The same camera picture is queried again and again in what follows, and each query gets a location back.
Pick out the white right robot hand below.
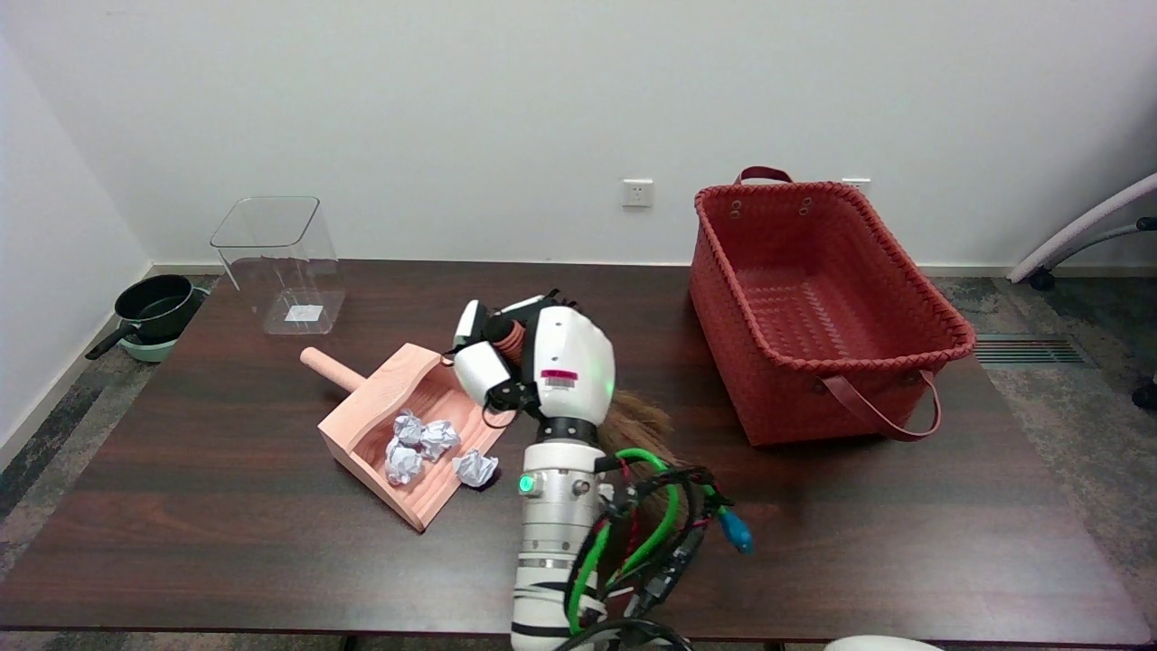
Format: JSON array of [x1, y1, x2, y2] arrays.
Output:
[[452, 291, 617, 426]]

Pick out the brown straw hand broom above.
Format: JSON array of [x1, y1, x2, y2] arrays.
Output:
[[488, 316, 681, 543]]

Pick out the wooden dustpan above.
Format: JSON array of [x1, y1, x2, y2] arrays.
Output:
[[300, 342, 512, 533]]

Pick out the red woven basket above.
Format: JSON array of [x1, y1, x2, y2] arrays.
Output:
[[689, 166, 977, 447]]

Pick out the clear plastic container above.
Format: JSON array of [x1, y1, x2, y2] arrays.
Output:
[[210, 196, 347, 336]]

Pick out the black frying pan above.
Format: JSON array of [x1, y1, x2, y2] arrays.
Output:
[[86, 274, 202, 361]]

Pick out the teal pot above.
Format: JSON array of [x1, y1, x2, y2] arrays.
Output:
[[119, 288, 211, 363]]

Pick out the floor vent grille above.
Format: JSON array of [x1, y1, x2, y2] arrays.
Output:
[[974, 335, 1086, 365]]

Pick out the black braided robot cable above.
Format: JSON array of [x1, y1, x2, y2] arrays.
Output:
[[556, 466, 733, 651]]

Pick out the green robot cable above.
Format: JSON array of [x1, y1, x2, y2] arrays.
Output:
[[565, 448, 733, 634]]

